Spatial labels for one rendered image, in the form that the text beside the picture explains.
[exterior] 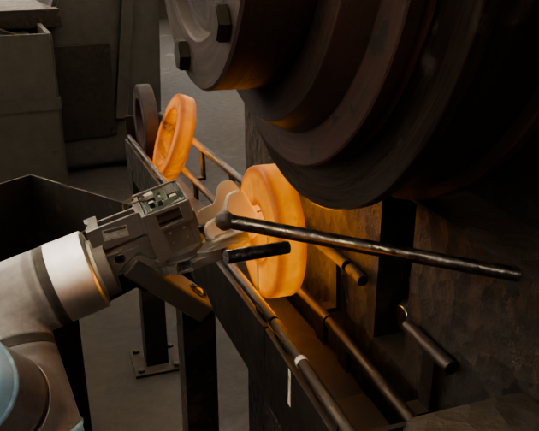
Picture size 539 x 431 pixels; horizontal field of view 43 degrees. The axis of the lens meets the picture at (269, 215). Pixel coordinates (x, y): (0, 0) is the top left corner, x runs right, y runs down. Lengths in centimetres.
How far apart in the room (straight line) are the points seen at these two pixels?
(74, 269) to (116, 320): 143
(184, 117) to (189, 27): 84
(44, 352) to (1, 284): 8
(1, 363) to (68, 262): 19
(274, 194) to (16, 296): 29
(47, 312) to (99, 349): 129
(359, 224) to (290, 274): 10
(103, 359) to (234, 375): 37
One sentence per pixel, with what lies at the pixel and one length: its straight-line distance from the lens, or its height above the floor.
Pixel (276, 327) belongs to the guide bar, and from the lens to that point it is 70.
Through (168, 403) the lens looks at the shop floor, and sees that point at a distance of 179.
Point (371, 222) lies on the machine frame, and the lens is 68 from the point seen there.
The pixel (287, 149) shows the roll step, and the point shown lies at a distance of 54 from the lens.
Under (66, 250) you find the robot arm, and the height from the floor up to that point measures 78.
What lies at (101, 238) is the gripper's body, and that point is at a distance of 74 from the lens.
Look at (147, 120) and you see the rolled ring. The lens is 156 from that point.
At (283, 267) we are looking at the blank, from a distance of 73.
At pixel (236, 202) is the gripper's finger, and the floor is 81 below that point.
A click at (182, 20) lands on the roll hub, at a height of 102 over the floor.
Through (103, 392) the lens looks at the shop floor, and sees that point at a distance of 185.
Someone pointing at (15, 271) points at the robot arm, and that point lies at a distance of 75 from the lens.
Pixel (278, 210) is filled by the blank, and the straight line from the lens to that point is 72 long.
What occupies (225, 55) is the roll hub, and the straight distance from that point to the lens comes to 44.
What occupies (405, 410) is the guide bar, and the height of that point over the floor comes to 70.
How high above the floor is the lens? 108
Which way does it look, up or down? 22 degrees down
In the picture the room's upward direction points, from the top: straight up
